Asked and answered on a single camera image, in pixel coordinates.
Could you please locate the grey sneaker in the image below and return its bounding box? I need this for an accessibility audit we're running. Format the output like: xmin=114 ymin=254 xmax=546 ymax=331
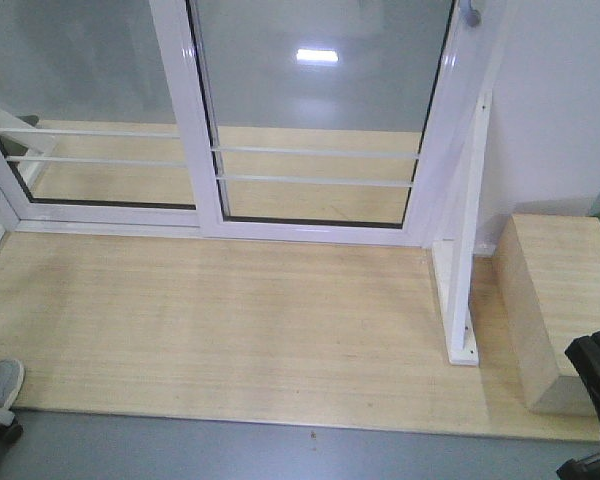
xmin=0 ymin=359 xmax=25 ymax=409

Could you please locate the white triangular support brace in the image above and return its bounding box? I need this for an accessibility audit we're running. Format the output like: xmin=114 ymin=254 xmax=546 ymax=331
xmin=431 ymin=89 xmax=492 ymax=367

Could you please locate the wooden floor platform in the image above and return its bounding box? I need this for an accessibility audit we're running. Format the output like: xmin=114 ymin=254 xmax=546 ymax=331
xmin=0 ymin=232 xmax=597 ymax=440

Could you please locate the grey metal door handle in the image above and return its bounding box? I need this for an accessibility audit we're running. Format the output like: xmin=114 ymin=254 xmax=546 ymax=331
xmin=458 ymin=0 xmax=481 ymax=28

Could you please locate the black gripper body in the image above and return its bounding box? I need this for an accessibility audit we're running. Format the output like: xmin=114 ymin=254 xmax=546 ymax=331
xmin=556 ymin=452 xmax=600 ymax=480

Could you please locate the white sliding glass door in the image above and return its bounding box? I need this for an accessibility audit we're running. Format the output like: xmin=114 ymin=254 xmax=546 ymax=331
xmin=149 ymin=0 xmax=481 ymax=247

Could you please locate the white door frame post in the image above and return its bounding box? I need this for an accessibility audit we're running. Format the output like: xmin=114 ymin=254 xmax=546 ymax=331
xmin=418 ymin=1 xmax=517 ymax=248

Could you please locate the white fixed glass door panel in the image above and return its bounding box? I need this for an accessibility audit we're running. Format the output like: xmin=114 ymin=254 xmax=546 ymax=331
xmin=0 ymin=1 xmax=213 ymax=237

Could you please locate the light wooden box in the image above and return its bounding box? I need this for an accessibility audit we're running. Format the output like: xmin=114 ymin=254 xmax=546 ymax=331
xmin=493 ymin=214 xmax=600 ymax=416

